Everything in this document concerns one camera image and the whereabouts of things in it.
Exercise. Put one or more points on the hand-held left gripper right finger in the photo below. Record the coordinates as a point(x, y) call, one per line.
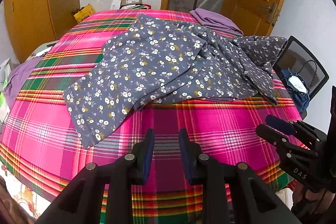
point(185, 155)

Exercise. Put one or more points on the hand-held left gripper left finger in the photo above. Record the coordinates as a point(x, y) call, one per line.
point(148, 153)

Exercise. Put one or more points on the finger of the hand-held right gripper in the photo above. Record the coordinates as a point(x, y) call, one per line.
point(273, 138)
point(278, 124)

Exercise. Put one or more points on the grey small-flower top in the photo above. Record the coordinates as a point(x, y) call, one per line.
point(262, 48)

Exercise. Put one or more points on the grey large-flower pants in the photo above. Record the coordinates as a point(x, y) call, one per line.
point(147, 64)

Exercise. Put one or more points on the person's right hand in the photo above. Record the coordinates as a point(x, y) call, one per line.
point(300, 192)

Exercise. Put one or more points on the blue bag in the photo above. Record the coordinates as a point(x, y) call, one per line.
point(299, 100)

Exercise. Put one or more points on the pink plaid bed sheet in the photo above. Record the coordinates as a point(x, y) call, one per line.
point(210, 129)

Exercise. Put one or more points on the black mesh chair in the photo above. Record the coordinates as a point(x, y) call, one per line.
point(299, 50)

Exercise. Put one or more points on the purple folded cloth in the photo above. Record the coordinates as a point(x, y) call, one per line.
point(212, 19)

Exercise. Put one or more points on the white floral bedding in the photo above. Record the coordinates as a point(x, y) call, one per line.
point(23, 195)

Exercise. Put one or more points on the red bin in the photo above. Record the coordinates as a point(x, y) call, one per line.
point(147, 6)

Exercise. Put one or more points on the pale green table cover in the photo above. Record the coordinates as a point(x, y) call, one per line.
point(44, 48)

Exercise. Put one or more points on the brown blanket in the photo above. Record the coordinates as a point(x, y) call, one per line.
point(8, 203)

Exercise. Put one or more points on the purple crumpled cloth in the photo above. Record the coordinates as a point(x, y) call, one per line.
point(21, 74)

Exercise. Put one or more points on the small white box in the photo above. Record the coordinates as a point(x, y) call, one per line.
point(115, 5)

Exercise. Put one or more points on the yellow bag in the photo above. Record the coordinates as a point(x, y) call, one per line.
point(84, 12)

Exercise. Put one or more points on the white bag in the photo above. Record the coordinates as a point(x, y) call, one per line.
point(5, 74)

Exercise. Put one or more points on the wooden wardrobe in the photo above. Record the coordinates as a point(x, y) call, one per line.
point(39, 3)

